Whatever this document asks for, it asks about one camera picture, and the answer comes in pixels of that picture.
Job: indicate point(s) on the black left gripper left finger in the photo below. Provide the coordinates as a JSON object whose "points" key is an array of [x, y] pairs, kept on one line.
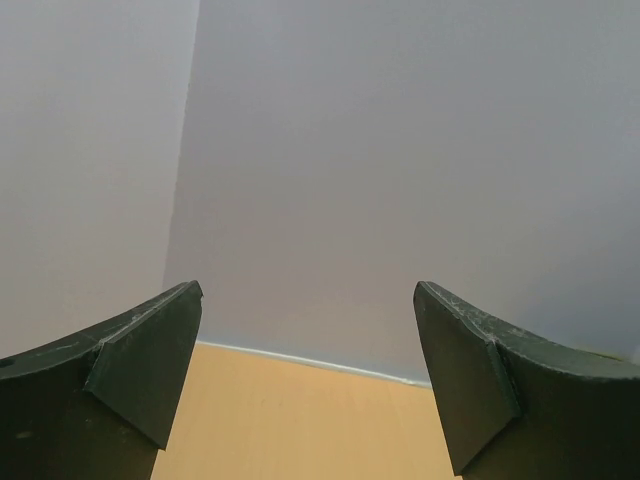
{"points": [[100, 403]]}

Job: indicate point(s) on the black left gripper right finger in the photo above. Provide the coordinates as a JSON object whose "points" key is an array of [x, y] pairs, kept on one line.
{"points": [[514, 405]]}

